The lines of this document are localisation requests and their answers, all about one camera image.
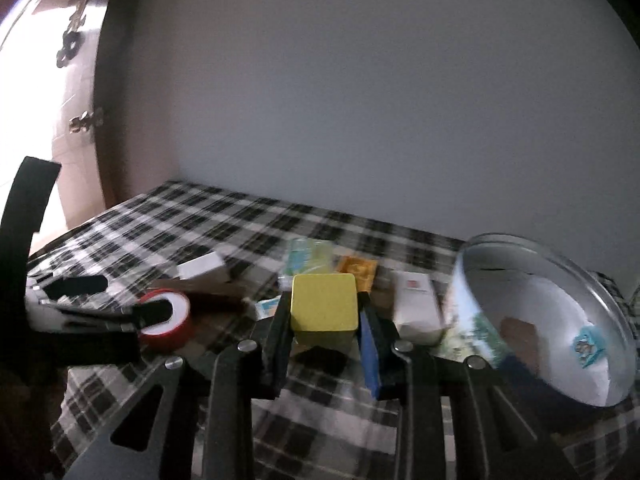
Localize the brown wooden block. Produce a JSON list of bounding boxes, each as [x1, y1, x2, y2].
[[150, 275, 254, 316]]

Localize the black door ornament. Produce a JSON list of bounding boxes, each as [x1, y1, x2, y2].
[[56, 2, 87, 68]]

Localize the metal door hinge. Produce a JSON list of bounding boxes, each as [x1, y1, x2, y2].
[[69, 106, 106, 134]]

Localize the yellow cartoon face toy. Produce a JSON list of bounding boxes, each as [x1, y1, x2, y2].
[[337, 255, 379, 294]]

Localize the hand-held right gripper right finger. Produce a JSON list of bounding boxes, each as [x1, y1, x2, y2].
[[356, 304, 576, 480]]

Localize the beige door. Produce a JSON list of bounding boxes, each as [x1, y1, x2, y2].
[[0, 0, 108, 256]]

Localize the white box with red label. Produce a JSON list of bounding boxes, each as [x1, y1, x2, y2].
[[391, 270, 445, 345]]

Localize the round printed metal tin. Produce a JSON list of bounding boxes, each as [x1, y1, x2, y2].
[[444, 232, 640, 409]]

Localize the yellow cube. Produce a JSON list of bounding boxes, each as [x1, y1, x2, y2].
[[291, 272, 360, 353]]

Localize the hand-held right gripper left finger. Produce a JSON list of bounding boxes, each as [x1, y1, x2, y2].
[[65, 292, 294, 480]]

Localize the white plug charger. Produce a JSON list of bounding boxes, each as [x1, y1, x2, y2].
[[177, 252, 226, 281]]

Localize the green packet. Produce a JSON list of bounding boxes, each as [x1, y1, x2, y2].
[[281, 237, 334, 279]]

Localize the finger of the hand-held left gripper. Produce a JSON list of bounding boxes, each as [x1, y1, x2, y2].
[[65, 302, 173, 334], [42, 275, 109, 298]]

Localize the dark wooden door frame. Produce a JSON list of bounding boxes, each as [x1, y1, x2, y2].
[[92, 0, 171, 211]]

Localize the small pale printed box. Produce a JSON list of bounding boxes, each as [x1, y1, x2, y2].
[[254, 296, 282, 322]]

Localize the red tape roll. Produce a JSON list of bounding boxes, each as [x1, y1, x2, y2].
[[134, 290, 194, 352]]

